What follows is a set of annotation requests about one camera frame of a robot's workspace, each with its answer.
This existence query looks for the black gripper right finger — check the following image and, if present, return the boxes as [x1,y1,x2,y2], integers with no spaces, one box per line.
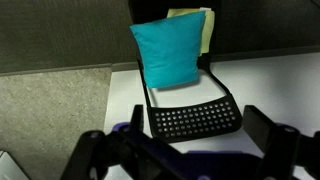
[242,105,290,159]

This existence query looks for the white box corner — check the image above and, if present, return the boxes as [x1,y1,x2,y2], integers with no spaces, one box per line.
[0,151,30,180]

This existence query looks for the black perforated metal chair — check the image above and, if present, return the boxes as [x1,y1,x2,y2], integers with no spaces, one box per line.
[128,0,242,143]

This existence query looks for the teal blue pillow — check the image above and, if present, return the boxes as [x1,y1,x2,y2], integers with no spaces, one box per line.
[130,12,205,88]

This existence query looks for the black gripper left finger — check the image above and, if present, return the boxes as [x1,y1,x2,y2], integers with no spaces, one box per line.
[129,105,144,132]

